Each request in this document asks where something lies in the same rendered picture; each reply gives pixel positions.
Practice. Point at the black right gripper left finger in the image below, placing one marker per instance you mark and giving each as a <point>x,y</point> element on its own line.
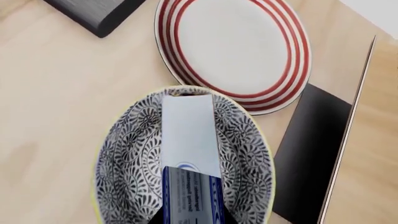
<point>156,217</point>

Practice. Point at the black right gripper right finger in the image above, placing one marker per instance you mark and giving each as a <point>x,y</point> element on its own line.
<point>229,218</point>

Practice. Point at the white blue cream cheese box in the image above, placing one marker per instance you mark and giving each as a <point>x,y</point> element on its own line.
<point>189,130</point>

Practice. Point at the white plate with red rings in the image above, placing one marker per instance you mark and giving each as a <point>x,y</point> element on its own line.
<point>230,44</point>

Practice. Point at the black floral patterned bowl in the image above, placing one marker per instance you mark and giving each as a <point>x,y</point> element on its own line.
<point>130,149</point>

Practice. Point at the black rounded flat block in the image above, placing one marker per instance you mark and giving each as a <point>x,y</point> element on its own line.
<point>93,14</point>

